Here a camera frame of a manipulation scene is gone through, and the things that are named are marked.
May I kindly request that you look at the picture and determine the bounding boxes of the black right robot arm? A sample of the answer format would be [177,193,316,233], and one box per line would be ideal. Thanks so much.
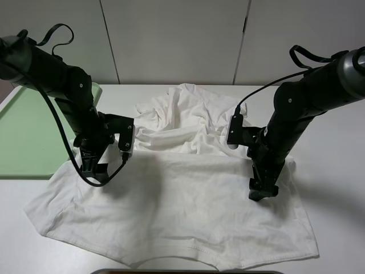
[248,45,364,202]

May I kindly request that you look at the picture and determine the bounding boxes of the white short sleeve shirt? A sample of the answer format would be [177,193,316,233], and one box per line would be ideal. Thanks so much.
[25,84,319,270]

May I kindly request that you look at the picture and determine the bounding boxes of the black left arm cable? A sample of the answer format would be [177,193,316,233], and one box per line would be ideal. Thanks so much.
[5,24,129,188]

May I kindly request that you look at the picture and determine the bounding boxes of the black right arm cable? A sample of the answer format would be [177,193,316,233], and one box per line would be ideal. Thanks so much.
[235,45,350,116]

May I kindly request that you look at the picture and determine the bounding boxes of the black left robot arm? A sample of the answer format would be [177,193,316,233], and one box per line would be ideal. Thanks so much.
[1,23,115,180]

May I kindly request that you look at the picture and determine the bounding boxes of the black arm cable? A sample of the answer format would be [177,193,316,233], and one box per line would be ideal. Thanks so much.
[235,45,350,116]
[5,24,129,188]

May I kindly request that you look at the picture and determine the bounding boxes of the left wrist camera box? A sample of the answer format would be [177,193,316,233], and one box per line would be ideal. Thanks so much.
[105,114,135,154]

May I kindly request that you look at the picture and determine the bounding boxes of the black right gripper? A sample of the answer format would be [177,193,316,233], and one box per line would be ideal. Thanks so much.
[248,136,285,202]

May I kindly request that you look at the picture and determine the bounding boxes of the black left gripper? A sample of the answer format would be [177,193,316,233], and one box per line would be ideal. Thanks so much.
[74,134,114,176]

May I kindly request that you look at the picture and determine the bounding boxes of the green plastic tray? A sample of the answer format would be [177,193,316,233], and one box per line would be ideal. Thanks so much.
[0,82,103,180]

